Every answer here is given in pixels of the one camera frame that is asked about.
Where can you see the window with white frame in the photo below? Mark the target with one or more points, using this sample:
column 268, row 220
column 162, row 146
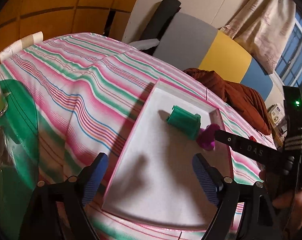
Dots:
column 289, row 67

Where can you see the purple perforated plastic mould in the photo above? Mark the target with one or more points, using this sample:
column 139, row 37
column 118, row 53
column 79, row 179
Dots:
column 205, row 138

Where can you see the person's right hand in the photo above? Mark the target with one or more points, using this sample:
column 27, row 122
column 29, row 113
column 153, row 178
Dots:
column 289, row 204

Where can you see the rust brown blanket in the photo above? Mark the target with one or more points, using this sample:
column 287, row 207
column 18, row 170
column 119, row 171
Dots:
column 246, row 101

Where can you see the white rolled tube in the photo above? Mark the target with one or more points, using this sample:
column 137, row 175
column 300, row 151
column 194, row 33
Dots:
column 21, row 44

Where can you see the white tray with pink rim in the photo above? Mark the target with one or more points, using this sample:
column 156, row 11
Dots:
column 153, row 182

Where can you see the beige curtain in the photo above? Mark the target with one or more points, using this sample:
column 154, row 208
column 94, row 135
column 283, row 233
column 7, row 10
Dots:
column 263, row 28

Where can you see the grey yellow blue headboard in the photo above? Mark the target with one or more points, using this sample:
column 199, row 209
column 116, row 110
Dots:
column 192, row 43

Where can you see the white cardboard box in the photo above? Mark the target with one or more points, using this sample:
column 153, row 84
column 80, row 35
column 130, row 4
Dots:
column 276, row 113

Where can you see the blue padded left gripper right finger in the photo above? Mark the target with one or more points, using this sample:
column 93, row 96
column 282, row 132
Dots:
column 207, row 177

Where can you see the green plastic flanged mould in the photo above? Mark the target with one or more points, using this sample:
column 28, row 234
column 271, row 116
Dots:
column 184, row 121

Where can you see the pink striped tablecloth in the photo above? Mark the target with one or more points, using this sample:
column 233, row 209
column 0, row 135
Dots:
column 73, row 96

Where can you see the black rolled mat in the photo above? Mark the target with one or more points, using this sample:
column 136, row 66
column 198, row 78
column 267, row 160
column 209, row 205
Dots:
column 160, row 19

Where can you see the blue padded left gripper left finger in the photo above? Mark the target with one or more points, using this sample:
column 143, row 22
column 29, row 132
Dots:
column 92, row 176

